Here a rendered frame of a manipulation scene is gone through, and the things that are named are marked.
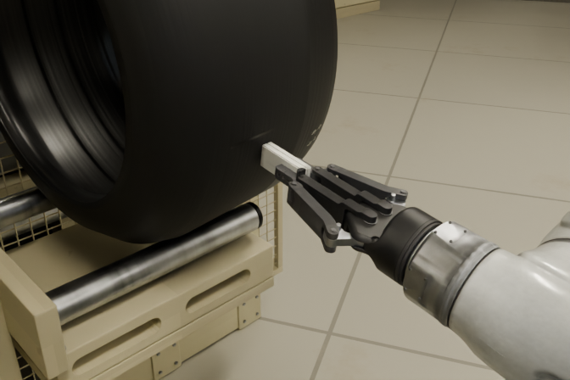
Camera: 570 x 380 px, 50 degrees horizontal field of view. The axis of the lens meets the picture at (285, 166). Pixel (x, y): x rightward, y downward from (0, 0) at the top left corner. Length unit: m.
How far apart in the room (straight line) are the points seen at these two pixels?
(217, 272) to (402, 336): 1.30
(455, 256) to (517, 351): 0.09
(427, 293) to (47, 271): 0.67
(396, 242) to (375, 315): 1.61
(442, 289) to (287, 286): 1.75
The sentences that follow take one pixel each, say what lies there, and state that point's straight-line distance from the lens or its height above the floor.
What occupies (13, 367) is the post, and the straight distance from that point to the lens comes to 0.93.
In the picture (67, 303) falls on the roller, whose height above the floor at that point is 0.91.
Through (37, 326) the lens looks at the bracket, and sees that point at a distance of 0.76.
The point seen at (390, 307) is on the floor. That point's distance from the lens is 2.24.
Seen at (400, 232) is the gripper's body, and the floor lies 1.08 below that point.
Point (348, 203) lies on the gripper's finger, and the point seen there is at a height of 1.08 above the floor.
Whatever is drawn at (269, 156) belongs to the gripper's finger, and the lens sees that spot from 0.73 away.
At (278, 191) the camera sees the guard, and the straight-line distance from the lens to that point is 1.71.
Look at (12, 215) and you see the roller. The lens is 1.05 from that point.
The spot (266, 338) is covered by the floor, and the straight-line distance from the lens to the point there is 2.09.
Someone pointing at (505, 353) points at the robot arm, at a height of 1.03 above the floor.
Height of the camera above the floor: 1.39
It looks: 26 degrees down
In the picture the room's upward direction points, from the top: straight up
